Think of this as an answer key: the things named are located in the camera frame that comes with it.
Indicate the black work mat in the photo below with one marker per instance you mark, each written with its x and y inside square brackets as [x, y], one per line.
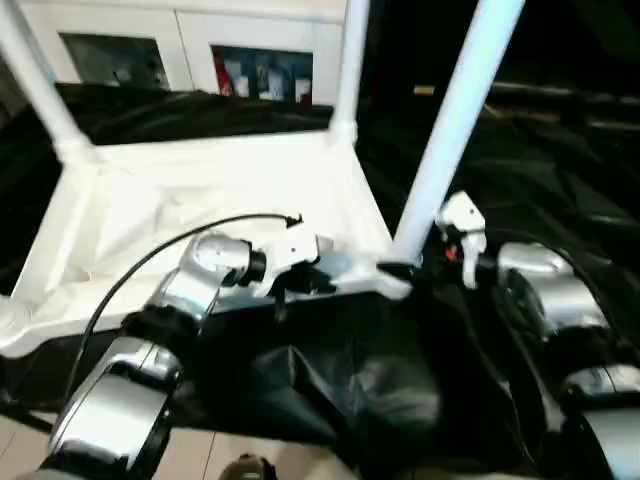
[550, 175]

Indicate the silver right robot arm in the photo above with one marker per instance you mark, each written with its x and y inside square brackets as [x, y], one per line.
[560, 300]

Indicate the gold piano label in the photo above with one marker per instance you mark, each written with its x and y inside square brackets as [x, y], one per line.
[424, 90]

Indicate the white glass-door cabinet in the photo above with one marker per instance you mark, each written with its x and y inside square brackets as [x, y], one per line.
[190, 30]

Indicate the white plastic table top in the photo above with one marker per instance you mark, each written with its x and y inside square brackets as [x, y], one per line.
[200, 190]

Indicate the black piano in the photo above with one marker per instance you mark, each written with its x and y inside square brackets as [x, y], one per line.
[575, 45]

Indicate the grey curtain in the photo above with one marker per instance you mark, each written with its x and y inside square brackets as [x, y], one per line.
[12, 90]

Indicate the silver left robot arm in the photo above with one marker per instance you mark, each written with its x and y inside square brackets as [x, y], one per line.
[190, 280]

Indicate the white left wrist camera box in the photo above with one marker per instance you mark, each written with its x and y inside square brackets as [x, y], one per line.
[292, 247]

